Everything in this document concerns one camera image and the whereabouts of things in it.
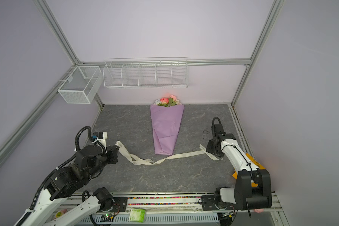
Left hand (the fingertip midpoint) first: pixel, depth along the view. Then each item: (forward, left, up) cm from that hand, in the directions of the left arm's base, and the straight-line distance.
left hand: (119, 149), depth 67 cm
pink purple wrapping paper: (+32, -22, -23) cm, 45 cm away
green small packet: (-25, -6, -23) cm, 35 cm away
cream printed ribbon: (+1, -4, -20) cm, 20 cm away
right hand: (+4, -51, -19) cm, 55 cm away
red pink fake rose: (+50, -21, -18) cm, 57 cm away
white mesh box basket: (+50, +36, +1) cm, 61 cm away
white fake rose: (+52, -15, -21) cm, 58 cm away
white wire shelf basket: (+60, -12, +3) cm, 61 cm away
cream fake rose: (+52, -32, -23) cm, 65 cm away
